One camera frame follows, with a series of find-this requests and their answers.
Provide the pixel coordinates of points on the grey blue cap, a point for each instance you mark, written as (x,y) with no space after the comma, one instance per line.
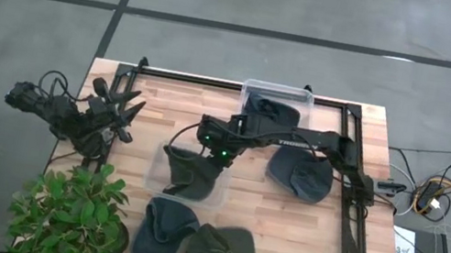
(301,174)

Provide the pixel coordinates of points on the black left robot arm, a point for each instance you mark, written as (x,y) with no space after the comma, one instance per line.
(53,110)

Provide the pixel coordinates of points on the black plant pot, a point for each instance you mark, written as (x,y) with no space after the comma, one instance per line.
(122,241)

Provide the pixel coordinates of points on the dark blue cap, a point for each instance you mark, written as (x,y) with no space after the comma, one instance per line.
(272,109)
(162,236)

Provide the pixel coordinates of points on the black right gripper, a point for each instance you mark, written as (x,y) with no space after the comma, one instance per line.
(220,156)

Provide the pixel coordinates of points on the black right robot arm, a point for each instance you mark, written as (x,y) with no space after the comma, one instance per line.
(297,139)

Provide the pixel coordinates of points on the green leafy plant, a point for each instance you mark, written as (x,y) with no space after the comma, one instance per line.
(71,211)

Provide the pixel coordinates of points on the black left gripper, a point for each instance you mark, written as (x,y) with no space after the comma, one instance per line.
(106,117)

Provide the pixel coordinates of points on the small clear plastic bin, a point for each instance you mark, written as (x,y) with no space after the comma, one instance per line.
(280,92)

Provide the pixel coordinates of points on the black aluminium table frame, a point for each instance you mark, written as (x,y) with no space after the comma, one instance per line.
(341,221)

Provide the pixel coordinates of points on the black power strip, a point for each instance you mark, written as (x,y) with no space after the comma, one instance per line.
(428,196)

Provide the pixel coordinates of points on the white paper sheet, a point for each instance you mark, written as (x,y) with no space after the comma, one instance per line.
(402,244)

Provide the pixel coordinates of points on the large clear plastic bin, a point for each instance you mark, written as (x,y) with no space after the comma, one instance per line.
(155,179)

